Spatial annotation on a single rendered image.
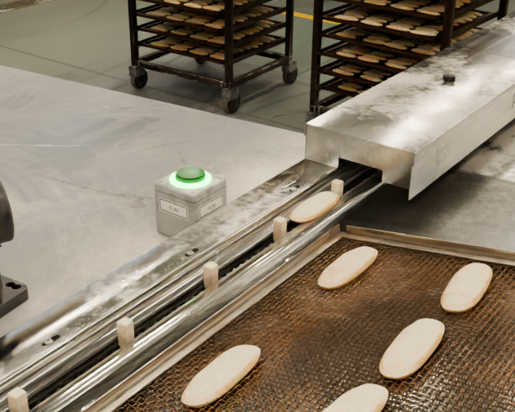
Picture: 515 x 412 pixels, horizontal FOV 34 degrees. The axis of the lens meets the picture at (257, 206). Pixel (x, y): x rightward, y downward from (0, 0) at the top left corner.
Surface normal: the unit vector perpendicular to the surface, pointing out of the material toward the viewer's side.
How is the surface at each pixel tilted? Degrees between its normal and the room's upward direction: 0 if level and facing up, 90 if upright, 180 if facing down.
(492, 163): 0
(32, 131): 0
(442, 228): 0
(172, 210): 90
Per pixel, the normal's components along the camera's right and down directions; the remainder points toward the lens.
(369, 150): -0.59, 0.36
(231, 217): 0.01, -0.89
